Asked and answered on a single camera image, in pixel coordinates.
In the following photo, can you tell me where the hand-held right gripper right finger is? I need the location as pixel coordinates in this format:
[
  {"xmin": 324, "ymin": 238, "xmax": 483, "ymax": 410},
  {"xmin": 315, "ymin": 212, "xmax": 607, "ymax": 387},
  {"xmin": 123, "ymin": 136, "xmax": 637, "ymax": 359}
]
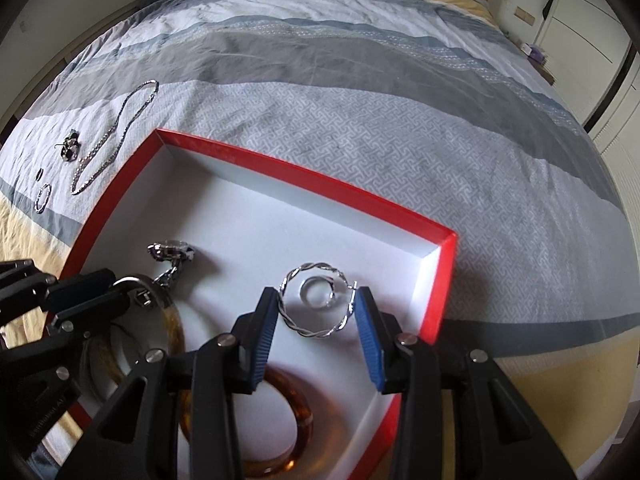
[{"xmin": 352, "ymin": 286, "xmax": 581, "ymax": 480}]

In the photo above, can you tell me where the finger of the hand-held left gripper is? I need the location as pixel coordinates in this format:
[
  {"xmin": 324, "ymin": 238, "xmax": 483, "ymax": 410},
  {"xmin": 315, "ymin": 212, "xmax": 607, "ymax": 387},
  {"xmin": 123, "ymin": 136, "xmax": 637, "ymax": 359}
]
[
  {"xmin": 0, "ymin": 259, "xmax": 117, "ymax": 322},
  {"xmin": 0, "ymin": 290, "xmax": 133, "ymax": 387}
]

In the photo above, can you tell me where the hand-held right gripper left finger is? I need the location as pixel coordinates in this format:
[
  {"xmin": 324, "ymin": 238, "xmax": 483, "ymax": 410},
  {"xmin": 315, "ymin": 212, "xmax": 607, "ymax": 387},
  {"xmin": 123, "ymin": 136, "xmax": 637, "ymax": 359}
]
[{"xmin": 52, "ymin": 287, "xmax": 279, "ymax": 480}]

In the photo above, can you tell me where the small ring with stone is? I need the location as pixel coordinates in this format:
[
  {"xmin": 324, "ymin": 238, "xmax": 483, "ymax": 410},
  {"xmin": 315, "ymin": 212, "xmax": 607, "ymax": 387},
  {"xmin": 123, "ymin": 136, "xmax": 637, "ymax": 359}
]
[{"xmin": 298, "ymin": 276, "xmax": 338, "ymax": 308}]

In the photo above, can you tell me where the brown tortoise bangle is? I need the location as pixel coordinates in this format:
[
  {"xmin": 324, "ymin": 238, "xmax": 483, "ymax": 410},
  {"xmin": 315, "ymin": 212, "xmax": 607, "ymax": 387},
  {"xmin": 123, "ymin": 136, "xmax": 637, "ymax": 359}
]
[{"xmin": 75, "ymin": 275, "xmax": 187, "ymax": 406}]

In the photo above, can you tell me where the amber translucent wide bangle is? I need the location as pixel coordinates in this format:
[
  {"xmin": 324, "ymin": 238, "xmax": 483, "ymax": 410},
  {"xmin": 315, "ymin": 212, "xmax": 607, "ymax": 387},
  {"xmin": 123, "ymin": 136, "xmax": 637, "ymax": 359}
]
[{"xmin": 177, "ymin": 365, "xmax": 316, "ymax": 478}]

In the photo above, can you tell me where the dark stone earring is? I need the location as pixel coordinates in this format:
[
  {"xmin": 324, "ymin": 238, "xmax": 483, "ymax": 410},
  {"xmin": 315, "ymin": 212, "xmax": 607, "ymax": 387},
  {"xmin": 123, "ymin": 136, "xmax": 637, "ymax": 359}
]
[
  {"xmin": 147, "ymin": 240, "xmax": 196, "ymax": 263},
  {"xmin": 54, "ymin": 130, "xmax": 83, "ymax": 163}
]

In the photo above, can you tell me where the red shallow cardboard box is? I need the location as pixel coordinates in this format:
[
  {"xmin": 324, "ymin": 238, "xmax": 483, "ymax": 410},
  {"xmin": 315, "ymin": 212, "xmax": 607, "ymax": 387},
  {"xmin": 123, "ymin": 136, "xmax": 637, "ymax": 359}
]
[{"xmin": 42, "ymin": 127, "xmax": 458, "ymax": 480}]

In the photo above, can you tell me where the striped bed cover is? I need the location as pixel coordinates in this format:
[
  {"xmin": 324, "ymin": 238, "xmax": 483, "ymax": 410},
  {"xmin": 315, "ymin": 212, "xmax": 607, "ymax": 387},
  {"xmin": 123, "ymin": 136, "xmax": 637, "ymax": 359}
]
[{"xmin": 0, "ymin": 0, "xmax": 636, "ymax": 480}]

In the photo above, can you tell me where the white wardrobe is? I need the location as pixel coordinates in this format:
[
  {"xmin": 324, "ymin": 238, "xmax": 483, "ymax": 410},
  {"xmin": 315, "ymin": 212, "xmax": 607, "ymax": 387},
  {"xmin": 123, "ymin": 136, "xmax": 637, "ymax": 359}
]
[{"xmin": 532, "ymin": 0, "xmax": 640, "ymax": 161}]

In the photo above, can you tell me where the silver chain necklace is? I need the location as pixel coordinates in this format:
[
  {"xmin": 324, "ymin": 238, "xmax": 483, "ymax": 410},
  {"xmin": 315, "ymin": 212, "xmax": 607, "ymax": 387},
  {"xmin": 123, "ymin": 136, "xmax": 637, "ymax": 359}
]
[{"xmin": 70, "ymin": 80, "xmax": 160, "ymax": 196}]

